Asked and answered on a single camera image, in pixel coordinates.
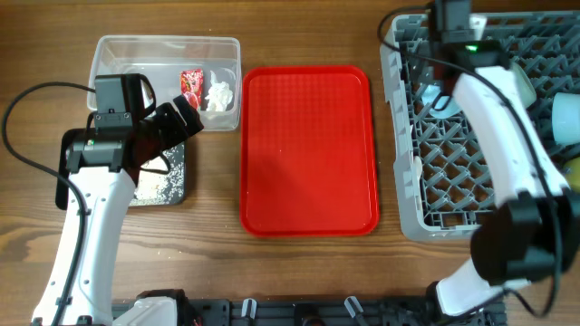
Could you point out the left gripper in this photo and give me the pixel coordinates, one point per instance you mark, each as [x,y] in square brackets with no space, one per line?
[177,130]

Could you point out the white napkin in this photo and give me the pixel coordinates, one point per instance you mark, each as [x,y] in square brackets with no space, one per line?
[219,95]

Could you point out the red snack wrapper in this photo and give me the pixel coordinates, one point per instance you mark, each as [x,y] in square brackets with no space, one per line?
[191,85]

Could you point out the light blue plate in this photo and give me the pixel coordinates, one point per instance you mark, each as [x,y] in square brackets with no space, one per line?
[441,106]

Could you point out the green bowl with rice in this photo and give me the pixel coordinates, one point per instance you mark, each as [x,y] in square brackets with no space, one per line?
[526,91]

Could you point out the light blue bowl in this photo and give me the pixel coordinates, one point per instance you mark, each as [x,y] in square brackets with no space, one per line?
[565,118]

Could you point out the yellow plastic cup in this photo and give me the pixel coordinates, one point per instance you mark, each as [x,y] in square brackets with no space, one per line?
[572,173]

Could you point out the white plastic fork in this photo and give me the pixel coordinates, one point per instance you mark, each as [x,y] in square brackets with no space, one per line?
[417,168]

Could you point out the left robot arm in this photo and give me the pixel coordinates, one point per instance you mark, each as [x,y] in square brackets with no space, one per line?
[103,162]

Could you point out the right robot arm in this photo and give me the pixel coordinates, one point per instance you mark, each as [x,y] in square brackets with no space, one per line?
[534,232]

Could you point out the grey dishwasher rack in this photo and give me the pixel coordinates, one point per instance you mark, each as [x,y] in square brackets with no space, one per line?
[455,192]

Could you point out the clear plastic bin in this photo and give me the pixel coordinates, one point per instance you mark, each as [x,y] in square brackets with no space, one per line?
[161,58]

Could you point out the spilled rice pile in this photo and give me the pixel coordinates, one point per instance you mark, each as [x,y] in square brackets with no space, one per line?
[160,190]

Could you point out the black plastic tray bin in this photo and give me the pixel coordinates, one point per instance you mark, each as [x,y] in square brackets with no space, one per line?
[61,192]

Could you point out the red serving tray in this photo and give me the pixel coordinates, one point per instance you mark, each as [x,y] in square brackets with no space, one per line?
[307,158]

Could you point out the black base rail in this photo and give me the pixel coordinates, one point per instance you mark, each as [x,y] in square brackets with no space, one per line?
[407,310]

